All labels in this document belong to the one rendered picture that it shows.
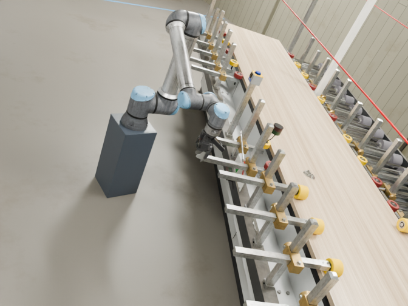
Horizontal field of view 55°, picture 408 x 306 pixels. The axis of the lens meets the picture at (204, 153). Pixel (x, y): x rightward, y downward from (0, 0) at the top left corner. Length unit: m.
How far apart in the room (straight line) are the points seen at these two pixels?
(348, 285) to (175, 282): 1.18
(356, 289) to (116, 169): 1.73
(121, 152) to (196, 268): 0.96
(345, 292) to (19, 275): 1.75
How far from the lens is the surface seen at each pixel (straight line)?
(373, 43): 6.47
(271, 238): 2.35
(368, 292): 2.04
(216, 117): 2.08
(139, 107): 2.64
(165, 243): 2.87
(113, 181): 2.92
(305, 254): 2.11
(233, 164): 2.31
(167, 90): 2.66
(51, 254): 2.65
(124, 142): 2.70
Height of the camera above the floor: 2.10
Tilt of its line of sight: 33 degrees down
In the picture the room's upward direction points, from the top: 24 degrees clockwise
